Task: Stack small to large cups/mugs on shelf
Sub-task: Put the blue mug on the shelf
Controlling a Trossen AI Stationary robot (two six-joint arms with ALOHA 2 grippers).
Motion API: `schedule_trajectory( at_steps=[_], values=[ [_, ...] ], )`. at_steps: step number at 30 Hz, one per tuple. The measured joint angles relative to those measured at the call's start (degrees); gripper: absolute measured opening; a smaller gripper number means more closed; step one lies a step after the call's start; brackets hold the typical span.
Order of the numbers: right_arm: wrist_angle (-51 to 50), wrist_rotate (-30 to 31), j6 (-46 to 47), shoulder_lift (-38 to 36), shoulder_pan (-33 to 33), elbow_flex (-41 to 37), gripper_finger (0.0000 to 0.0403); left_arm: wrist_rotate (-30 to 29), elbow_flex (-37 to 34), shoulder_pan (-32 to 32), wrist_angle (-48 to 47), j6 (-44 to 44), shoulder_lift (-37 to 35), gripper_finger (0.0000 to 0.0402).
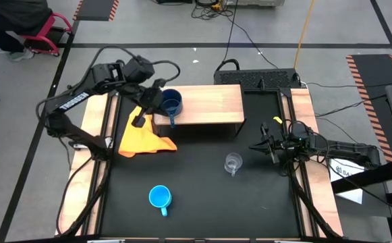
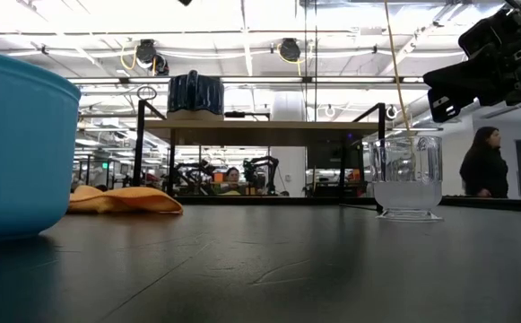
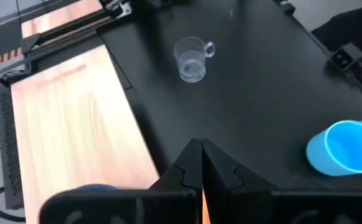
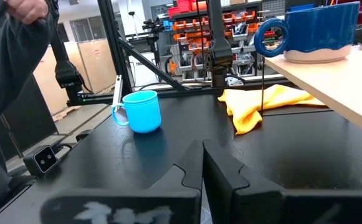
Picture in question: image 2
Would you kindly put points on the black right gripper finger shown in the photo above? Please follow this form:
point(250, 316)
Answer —
point(457, 89)

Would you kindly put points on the clear glass mug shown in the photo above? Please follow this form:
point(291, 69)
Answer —
point(405, 179)

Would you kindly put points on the dark blue ceramic mug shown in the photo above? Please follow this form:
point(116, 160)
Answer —
point(195, 94)

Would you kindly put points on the light blue plastic mug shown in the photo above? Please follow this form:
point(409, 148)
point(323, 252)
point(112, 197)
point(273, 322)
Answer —
point(18, 148)

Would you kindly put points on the black background robot arm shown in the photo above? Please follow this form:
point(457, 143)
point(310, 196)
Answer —
point(195, 175)
point(262, 168)

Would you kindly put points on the wooden stick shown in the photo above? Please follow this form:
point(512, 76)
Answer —
point(394, 67)

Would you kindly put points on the person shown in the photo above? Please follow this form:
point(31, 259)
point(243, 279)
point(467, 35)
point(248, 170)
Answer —
point(484, 166)
point(232, 177)

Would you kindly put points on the black computer case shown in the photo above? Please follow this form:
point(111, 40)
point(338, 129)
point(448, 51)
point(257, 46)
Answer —
point(332, 154)

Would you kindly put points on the white column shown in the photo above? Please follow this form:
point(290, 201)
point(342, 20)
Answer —
point(287, 103)

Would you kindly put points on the orange cloth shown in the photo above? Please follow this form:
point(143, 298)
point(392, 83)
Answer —
point(125, 199)

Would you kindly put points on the black table frame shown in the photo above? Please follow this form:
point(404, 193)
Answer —
point(287, 200)

